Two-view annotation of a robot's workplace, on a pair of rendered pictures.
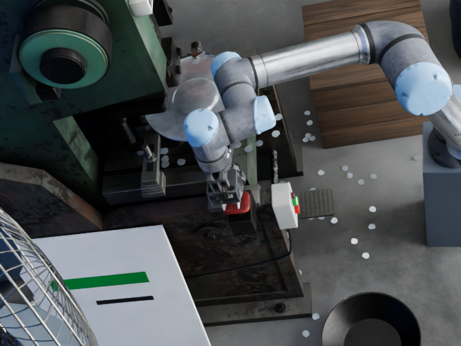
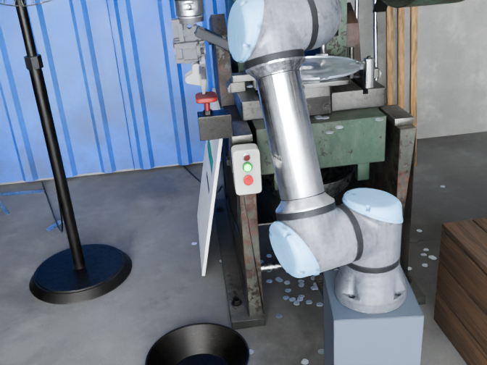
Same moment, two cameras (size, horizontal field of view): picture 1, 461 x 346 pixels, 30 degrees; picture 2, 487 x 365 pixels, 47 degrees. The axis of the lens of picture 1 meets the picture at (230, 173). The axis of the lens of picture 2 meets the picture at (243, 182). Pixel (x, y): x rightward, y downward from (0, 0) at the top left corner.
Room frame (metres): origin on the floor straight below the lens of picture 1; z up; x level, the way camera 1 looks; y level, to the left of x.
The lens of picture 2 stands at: (0.66, -1.43, 1.17)
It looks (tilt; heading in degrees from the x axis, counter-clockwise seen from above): 24 degrees down; 67
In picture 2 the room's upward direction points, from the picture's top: 4 degrees counter-clockwise
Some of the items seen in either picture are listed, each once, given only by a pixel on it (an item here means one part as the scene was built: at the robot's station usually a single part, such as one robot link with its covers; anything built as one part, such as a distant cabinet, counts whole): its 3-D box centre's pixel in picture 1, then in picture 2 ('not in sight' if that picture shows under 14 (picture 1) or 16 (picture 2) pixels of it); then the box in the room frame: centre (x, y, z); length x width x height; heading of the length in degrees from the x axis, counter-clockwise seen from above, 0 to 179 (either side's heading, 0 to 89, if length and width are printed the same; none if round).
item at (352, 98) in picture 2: (161, 125); (304, 91); (1.55, 0.13, 0.68); 0.45 x 0.30 x 0.06; 162
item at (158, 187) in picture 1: (149, 159); (251, 72); (1.39, 0.18, 0.76); 0.17 x 0.06 x 0.10; 162
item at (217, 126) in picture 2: (246, 222); (217, 141); (1.19, 0.01, 0.62); 0.10 x 0.06 x 0.20; 162
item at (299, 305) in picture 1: (133, 251); (225, 149); (1.34, 0.35, 0.45); 0.92 x 0.12 x 0.90; 72
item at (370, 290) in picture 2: (455, 136); (370, 271); (1.27, -0.62, 0.50); 0.15 x 0.15 x 0.10
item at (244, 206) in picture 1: (238, 208); (206, 107); (1.17, 0.01, 0.72); 0.07 x 0.06 x 0.08; 72
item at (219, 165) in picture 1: (214, 155); (189, 9); (1.15, 0.02, 1.00); 0.08 x 0.08 x 0.05
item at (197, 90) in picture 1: (195, 96); (311, 67); (1.52, 0.01, 0.78); 0.29 x 0.29 x 0.01
